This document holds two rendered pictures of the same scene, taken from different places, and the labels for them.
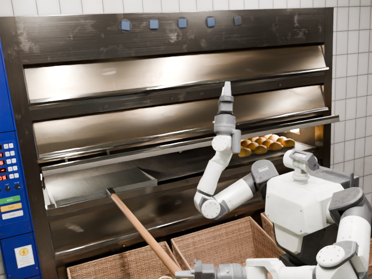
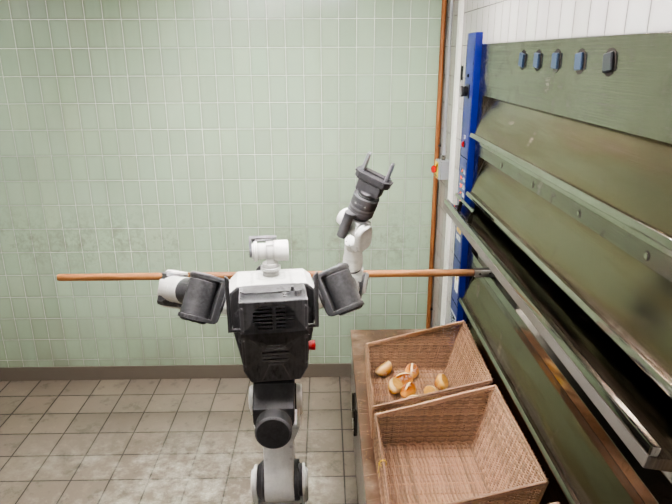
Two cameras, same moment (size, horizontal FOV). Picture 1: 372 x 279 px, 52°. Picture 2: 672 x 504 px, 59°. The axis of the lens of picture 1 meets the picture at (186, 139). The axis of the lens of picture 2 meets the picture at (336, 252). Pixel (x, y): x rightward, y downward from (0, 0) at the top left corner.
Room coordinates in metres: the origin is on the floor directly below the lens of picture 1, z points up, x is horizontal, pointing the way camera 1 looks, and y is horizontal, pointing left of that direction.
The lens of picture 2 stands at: (2.21, -1.95, 2.06)
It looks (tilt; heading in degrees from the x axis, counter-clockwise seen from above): 18 degrees down; 113
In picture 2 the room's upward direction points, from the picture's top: straight up
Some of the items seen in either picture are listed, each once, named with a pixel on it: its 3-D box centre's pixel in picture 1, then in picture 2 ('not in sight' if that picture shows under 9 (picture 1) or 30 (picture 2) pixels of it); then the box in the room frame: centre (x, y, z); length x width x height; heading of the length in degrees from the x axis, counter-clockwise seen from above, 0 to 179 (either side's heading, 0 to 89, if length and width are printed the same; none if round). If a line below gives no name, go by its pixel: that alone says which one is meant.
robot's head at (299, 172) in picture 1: (299, 164); (271, 254); (1.34, -0.41, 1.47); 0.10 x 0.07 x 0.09; 31
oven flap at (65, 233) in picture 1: (207, 199); (533, 383); (2.14, -0.10, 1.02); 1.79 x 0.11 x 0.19; 114
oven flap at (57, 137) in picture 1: (202, 114); (551, 233); (2.14, -0.10, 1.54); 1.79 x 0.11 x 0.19; 114
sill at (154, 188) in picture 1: (203, 176); (545, 344); (2.16, -0.09, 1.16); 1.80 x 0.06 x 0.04; 114
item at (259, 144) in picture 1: (246, 140); not in sight; (2.78, -0.45, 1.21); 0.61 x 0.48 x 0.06; 24
